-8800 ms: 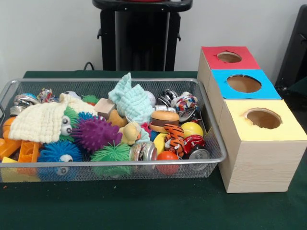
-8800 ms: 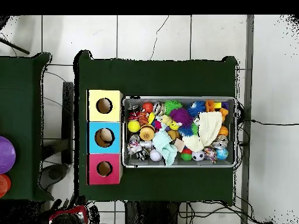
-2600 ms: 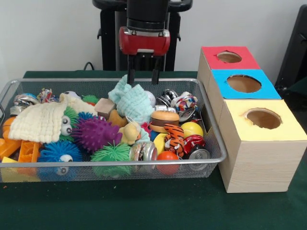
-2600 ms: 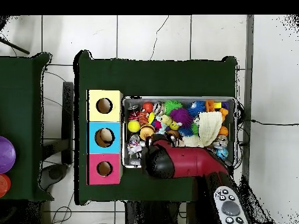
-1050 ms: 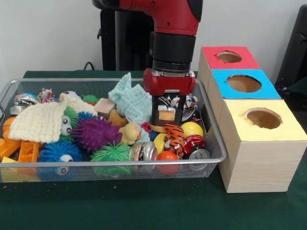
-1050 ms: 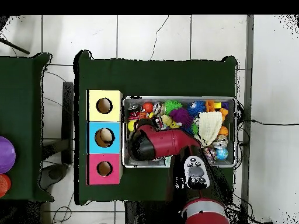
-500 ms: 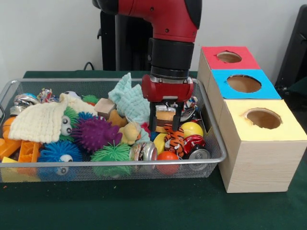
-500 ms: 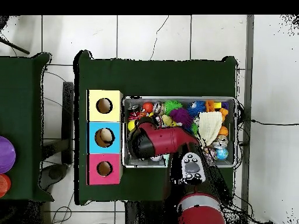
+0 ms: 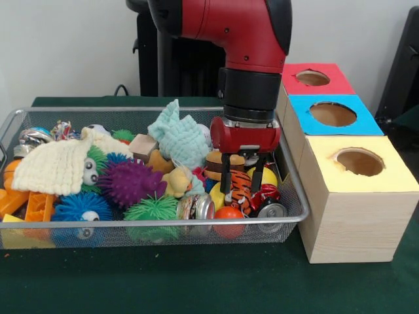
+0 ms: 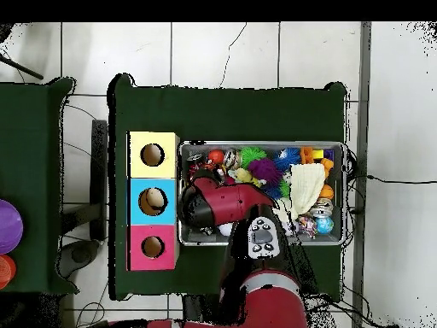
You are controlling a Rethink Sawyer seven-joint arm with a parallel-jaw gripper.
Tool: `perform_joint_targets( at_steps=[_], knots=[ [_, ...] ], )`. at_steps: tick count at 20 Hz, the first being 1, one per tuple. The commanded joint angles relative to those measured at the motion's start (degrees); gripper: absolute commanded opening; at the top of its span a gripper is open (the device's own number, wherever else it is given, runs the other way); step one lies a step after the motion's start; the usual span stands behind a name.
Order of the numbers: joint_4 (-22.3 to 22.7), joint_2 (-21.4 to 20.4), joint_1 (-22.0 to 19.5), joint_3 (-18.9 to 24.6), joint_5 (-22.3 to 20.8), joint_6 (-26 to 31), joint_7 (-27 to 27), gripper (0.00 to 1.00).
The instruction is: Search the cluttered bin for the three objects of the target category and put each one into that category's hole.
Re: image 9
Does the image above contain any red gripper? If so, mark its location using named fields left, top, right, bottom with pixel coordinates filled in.
left=209, top=116, right=282, bottom=194

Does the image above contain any orange striped tiger plush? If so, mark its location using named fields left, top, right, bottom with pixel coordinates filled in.
left=225, top=169, right=253, bottom=215

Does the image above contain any wooden box with three holes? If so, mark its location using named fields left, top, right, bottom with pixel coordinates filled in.
left=268, top=62, right=419, bottom=264

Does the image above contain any shallow silver mesh bin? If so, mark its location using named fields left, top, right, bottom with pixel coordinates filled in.
left=0, top=106, right=310, bottom=250

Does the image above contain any yellow ball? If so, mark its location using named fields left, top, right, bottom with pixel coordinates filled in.
left=246, top=166, right=278, bottom=190

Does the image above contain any toy hamburger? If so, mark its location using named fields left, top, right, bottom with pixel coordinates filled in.
left=205, top=150, right=246, bottom=183

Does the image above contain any crushed red can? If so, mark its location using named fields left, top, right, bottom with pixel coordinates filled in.
left=250, top=183, right=289, bottom=233

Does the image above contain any orange red ball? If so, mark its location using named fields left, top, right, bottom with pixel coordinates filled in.
left=214, top=206, right=246, bottom=239

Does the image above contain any yellow plush duck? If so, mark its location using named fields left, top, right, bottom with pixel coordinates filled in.
left=162, top=166, right=194, bottom=199

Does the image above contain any mint green cloth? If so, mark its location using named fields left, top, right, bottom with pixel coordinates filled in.
left=147, top=99, right=212, bottom=194

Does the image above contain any purple spiky rubber toy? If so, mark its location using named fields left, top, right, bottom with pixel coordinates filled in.
left=97, top=159, right=168, bottom=209

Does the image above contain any dark green tablecloth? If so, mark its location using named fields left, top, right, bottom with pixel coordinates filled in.
left=392, top=106, right=419, bottom=131
left=0, top=95, right=419, bottom=314

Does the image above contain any cream knitted cloth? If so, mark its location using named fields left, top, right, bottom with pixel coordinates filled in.
left=11, top=126, right=134, bottom=196

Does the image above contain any black stand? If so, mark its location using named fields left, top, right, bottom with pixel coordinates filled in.
left=374, top=6, right=419, bottom=124

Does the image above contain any green stringy rubber ball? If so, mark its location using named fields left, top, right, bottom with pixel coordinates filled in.
left=123, top=192, right=179, bottom=243

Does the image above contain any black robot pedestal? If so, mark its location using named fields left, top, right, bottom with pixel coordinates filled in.
left=126, top=0, right=230, bottom=97

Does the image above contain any blue stringy ball with eyes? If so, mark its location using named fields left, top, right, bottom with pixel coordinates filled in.
left=51, top=191, right=114, bottom=248

